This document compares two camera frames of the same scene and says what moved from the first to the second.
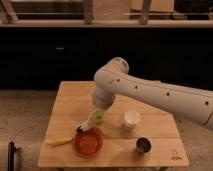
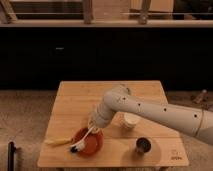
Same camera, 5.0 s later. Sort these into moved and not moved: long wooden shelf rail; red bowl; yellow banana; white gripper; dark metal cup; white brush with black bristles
Moved: white gripper; white brush with black bristles
Not moved: dark metal cup; long wooden shelf rail; red bowl; yellow banana
